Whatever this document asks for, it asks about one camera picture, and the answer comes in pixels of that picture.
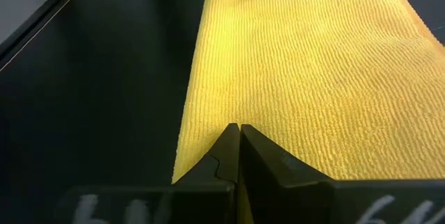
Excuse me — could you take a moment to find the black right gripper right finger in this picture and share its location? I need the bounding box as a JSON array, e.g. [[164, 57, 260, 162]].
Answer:
[[241, 124, 445, 224]]

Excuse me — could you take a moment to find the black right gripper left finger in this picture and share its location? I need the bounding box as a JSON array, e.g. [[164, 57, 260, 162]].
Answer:
[[57, 122, 241, 224]]

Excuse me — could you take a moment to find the yellow microfiber towel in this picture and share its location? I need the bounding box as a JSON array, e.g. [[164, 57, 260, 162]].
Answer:
[[171, 0, 445, 224]]

